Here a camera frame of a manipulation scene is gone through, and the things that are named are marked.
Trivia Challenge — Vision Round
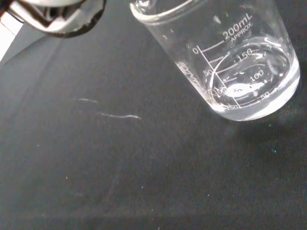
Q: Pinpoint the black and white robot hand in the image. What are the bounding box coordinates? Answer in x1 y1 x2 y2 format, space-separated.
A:
0 0 107 39

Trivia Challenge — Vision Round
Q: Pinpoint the black bench cloth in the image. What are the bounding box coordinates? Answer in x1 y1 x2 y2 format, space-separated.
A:
0 0 307 230

